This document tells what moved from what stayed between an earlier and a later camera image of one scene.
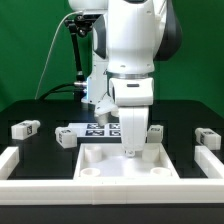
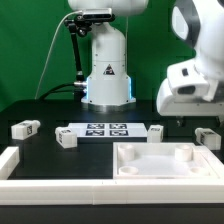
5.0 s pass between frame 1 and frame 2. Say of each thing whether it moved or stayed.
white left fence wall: stayed
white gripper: moved
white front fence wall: stayed
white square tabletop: moved
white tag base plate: stayed
